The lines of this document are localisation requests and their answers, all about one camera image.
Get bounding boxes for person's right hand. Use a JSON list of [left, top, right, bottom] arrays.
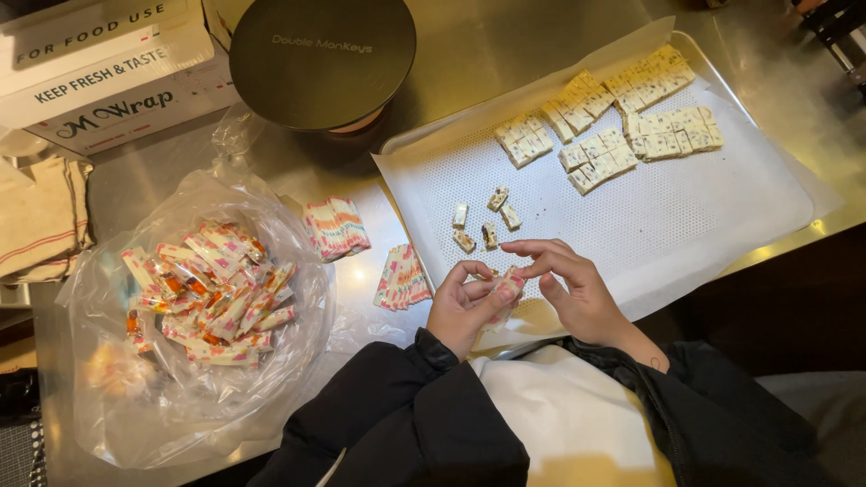
[[499, 238, 640, 349]]

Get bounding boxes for person's left hand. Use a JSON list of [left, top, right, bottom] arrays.
[[426, 260, 523, 361]]

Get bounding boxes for single candy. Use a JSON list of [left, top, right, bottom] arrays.
[[482, 266, 527, 332]]

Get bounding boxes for stack of empty printed wrappers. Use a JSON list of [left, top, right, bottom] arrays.
[[302, 197, 372, 263], [373, 243, 433, 312]]

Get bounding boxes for white perforated baking sheet liner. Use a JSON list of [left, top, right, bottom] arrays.
[[372, 16, 845, 353]]

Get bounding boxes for white apron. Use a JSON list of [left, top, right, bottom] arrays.
[[469, 344, 677, 487]]

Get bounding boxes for rows of cut nougat bars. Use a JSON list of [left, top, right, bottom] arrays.
[[493, 44, 725, 197]]

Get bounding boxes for pile of wrapped candies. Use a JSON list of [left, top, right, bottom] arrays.
[[120, 222, 300, 369]]

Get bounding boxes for metal baking tray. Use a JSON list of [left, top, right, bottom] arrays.
[[378, 30, 845, 361]]

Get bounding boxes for black round lid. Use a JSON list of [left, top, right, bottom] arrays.
[[229, 0, 418, 133]]

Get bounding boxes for clear plastic bag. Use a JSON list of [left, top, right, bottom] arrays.
[[57, 101, 341, 472]]

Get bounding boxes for dark chair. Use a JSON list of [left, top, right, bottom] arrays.
[[788, 0, 866, 96]]

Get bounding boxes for white carton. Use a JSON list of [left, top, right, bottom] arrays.
[[202, 0, 235, 51]]

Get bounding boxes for beige cloth with red stripe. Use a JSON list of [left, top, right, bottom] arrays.
[[0, 157, 96, 285]]

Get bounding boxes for white cardboard wrap box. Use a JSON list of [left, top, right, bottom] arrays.
[[0, 0, 239, 156]]

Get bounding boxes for black object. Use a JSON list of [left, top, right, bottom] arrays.
[[0, 368, 40, 427]]

